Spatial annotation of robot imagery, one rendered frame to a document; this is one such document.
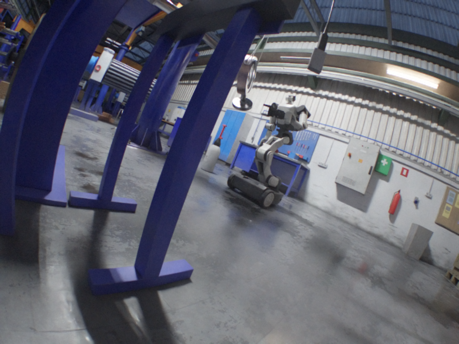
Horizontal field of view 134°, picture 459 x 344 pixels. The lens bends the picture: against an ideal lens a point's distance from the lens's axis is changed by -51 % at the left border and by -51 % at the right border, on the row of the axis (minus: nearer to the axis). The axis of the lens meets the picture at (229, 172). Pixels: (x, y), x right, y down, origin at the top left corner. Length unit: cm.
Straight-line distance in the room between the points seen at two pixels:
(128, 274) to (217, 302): 25
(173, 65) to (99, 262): 272
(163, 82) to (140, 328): 278
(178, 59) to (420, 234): 542
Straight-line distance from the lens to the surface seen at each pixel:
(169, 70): 295
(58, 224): 70
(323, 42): 106
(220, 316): 56
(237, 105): 187
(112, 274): 50
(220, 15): 58
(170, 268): 57
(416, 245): 477
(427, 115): 602
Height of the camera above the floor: 39
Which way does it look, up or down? 5 degrees down
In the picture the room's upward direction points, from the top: 23 degrees clockwise
